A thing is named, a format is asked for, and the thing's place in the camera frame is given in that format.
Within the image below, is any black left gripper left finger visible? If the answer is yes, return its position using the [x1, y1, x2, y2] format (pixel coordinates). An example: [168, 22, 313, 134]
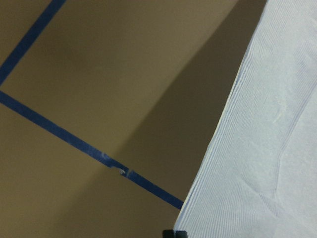
[162, 230, 174, 238]

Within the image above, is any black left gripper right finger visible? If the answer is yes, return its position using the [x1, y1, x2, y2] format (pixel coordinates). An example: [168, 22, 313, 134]
[175, 231, 188, 238]

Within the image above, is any blue striped button shirt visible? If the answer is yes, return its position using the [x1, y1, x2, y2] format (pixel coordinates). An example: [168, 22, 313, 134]
[174, 0, 317, 238]

